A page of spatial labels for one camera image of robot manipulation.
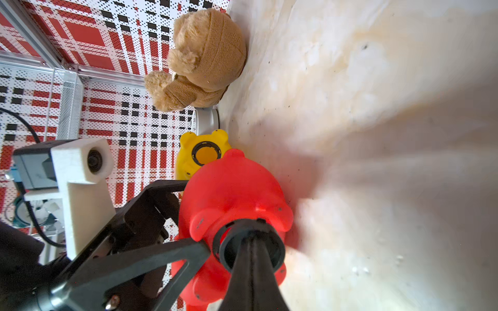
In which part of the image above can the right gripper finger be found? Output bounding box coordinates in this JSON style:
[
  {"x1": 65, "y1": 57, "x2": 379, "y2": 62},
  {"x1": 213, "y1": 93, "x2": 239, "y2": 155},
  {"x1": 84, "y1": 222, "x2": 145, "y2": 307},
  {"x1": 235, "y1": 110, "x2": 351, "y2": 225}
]
[{"x1": 219, "y1": 233, "x2": 289, "y2": 310}]

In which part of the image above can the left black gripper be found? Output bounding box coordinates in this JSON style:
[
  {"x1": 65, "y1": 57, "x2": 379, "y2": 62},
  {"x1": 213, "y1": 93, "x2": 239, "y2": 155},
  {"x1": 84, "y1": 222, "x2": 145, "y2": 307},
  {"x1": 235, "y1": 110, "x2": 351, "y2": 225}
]
[{"x1": 1, "y1": 181, "x2": 210, "y2": 310}]

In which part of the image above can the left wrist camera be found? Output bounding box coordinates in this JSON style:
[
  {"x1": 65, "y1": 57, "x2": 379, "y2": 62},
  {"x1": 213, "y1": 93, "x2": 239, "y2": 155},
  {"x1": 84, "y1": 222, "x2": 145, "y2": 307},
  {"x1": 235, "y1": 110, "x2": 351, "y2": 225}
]
[{"x1": 13, "y1": 138, "x2": 115, "y2": 260}]

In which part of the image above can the brown plush dog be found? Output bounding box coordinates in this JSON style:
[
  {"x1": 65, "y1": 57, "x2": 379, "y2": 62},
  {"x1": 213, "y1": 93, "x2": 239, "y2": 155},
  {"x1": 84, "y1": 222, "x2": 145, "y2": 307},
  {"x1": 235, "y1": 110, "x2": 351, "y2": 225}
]
[{"x1": 144, "y1": 9, "x2": 247, "y2": 112}]

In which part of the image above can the yellow piggy bank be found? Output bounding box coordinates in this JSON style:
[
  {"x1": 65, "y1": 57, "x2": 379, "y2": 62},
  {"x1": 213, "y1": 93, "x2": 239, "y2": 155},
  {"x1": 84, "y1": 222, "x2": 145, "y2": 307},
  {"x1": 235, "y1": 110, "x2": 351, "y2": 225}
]
[{"x1": 175, "y1": 129, "x2": 232, "y2": 180}]

